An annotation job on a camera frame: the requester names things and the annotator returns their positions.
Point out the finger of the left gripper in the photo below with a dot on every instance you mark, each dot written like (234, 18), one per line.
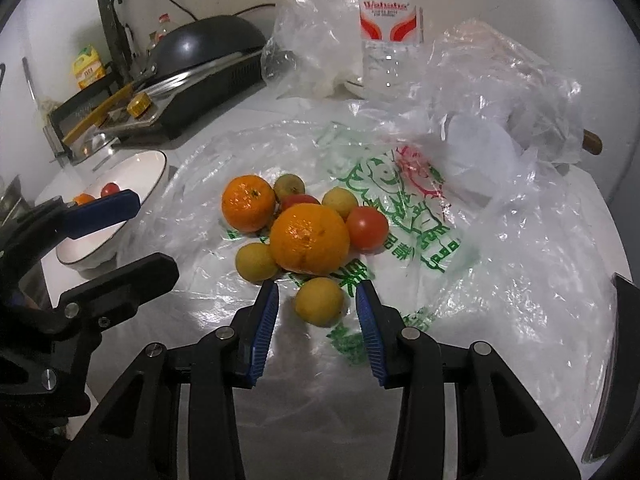
(25, 240)
(101, 303)

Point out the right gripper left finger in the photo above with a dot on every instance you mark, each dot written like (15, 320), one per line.
(133, 432)

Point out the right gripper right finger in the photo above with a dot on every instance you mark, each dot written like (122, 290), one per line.
(501, 431)

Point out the large orange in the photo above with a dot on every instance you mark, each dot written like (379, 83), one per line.
(83, 199)

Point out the printed plastic bag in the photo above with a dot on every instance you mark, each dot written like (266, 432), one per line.
(487, 241)

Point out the small orange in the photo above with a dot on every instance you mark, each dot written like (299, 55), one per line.
(248, 203)
(309, 239)

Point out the red cherry tomato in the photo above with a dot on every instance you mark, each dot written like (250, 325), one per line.
(296, 199)

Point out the yellow-green small fruit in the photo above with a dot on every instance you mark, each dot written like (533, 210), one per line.
(288, 185)

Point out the black shelf rack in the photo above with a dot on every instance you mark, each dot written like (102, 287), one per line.
(67, 115)

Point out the white round plate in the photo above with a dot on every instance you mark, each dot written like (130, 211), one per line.
(144, 173)

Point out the gold cooker knob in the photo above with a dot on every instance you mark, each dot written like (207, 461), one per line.
(138, 105)

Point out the yellow detergent jug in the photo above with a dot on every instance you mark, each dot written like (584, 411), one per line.
(88, 67)

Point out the steel induction cooker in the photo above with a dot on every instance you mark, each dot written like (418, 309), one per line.
(180, 99)

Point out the black wok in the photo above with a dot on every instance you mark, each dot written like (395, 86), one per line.
(184, 48)

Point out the crumpled plastic bag right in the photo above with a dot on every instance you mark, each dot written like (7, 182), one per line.
(483, 100)

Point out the crumpled clear plastic bag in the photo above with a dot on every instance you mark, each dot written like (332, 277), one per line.
(314, 47)

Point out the clear water bottle red label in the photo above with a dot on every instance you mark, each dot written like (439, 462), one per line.
(390, 32)

